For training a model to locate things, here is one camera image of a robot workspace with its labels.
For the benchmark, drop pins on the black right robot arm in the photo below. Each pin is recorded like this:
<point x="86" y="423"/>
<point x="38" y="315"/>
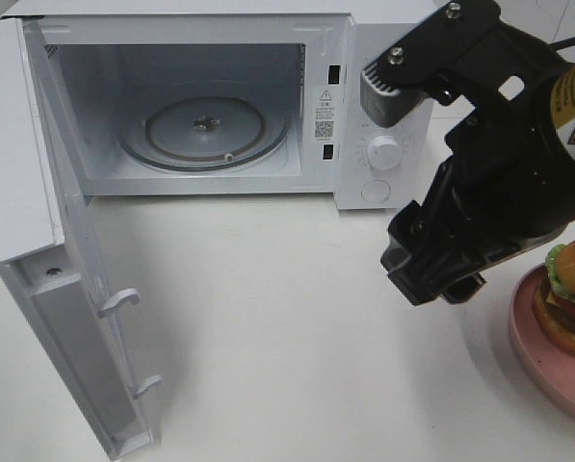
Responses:
<point x="555" y="99"/>

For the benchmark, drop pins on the white microwave oven body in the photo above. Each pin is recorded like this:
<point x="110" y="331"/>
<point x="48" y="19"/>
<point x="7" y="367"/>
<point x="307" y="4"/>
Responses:
<point x="120" y="59"/>

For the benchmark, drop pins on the white microwave door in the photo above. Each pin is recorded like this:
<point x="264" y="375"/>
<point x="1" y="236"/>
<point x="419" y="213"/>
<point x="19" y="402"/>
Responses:
<point x="50" y="259"/>

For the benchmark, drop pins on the burger with lettuce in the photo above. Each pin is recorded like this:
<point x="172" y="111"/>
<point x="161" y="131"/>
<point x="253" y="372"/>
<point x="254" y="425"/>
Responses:
<point x="554" y="300"/>

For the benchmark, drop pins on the pink round plate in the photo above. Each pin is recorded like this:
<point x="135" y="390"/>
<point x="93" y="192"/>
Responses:
<point x="551" y="368"/>

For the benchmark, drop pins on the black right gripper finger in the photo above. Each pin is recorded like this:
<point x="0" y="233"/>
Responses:
<point x="450" y="271"/>
<point x="404" y="232"/>

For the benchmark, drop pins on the white timer knob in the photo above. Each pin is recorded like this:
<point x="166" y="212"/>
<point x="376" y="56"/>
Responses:
<point x="384" y="153"/>

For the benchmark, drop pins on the round white door button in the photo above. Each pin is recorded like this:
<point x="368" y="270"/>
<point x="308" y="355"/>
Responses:
<point x="376" y="191"/>

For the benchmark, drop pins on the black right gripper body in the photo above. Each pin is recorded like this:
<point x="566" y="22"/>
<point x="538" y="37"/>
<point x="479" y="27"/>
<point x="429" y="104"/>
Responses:
<point x="508" y="185"/>

